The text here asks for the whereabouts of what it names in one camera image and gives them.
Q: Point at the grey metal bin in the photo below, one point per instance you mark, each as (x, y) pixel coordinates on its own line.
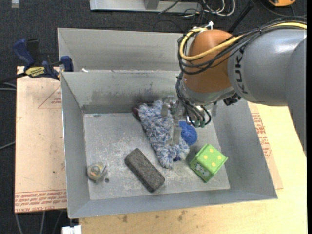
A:
(109, 140)

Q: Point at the blue and white shaggy cloth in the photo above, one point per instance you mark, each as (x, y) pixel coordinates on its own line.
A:
(156, 128)

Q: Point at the clear glass round thing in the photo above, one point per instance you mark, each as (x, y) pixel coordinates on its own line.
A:
(95, 171)

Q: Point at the blue ball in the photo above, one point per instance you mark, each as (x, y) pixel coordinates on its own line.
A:
(189, 134)

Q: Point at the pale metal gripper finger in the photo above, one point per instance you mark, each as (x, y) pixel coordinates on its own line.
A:
(165, 110)
(175, 135)

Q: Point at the brown cardboard board red print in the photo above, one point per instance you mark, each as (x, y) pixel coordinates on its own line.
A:
(39, 135)

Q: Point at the green dice cube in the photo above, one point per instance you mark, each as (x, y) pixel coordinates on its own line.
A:
(207, 163)

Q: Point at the dark grey flat block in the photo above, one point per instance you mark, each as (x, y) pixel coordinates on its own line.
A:
(145, 170)

